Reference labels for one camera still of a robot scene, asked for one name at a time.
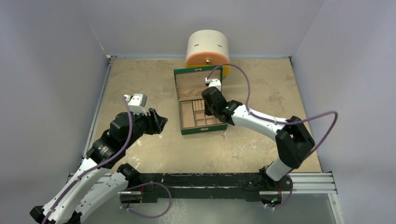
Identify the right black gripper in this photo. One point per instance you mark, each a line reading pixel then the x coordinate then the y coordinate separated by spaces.
pixel 209 97

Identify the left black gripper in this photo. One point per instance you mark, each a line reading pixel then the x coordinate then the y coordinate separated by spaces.
pixel 157 121

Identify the green jewelry tray insert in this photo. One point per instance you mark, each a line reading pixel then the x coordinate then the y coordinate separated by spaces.
pixel 192 114

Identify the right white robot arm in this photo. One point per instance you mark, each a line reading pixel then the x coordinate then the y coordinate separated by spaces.
pixel 293 141

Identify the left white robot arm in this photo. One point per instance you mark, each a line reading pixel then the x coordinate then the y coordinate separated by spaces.
pixel 79 197

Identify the green jewelry box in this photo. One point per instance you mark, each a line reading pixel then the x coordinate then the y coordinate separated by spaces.
pixel 189 83

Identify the white orange round drawer box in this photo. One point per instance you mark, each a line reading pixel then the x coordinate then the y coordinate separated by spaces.
pixel 207 48

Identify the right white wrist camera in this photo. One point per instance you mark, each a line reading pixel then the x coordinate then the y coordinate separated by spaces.
pixel 213 82

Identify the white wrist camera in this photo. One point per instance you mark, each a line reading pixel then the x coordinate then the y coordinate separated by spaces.
pixel 213 82
pixel 137 103

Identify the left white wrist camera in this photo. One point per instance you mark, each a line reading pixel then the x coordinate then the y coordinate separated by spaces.
pixel 137 103

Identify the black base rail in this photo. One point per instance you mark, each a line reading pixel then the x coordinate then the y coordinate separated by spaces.
pixel 251 187

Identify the aluminium frame rail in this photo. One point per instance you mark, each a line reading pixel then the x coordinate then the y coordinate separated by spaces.
pixel 96 117

